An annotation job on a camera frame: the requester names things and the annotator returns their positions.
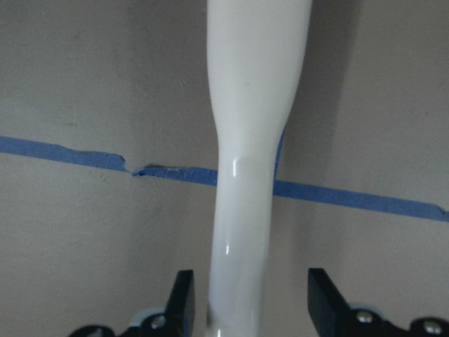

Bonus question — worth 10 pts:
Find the beige plastic dustpan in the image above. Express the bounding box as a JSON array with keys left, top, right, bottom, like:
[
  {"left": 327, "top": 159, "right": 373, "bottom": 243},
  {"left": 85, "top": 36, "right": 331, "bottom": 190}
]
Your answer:
[{"left": 206, "top": 1, "right": 312, "bottom": 336}]

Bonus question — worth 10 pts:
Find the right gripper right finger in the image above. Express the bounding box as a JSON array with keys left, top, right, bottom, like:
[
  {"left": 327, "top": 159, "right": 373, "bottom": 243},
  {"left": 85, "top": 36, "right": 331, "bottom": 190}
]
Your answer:
[{"left": 307, "top": 268, "right": 448, "bottom": 336}]

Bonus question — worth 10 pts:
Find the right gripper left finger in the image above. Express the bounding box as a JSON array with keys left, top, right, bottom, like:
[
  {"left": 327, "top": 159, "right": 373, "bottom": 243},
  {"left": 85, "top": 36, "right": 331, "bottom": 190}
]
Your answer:
[{"left": 68, "top": 269, "right": 196, "bottom": 337}]

